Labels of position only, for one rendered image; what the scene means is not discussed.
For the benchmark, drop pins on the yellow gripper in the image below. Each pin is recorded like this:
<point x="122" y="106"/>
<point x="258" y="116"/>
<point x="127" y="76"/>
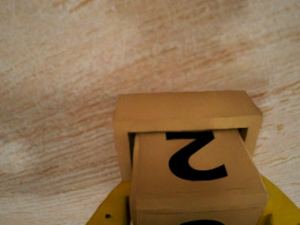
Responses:
<point x="115" y="209"/>

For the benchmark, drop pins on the tan wooden tray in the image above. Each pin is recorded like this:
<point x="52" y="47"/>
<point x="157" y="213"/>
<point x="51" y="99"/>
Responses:
<point x="182" y="111"/>

